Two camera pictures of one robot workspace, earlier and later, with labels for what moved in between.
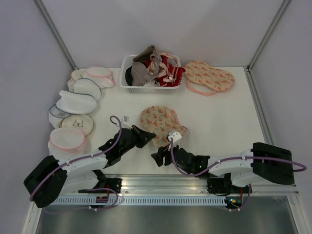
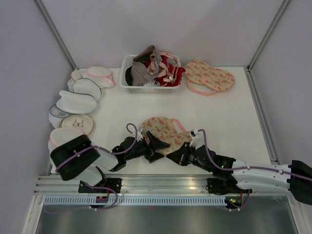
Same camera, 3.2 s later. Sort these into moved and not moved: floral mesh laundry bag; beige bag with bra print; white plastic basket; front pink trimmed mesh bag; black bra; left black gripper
Moved: left black gripper; floral mesh laundry bag
Not moved: white plastic basket; front pink trimmed mesh bag; beige bag with bra print; black bra
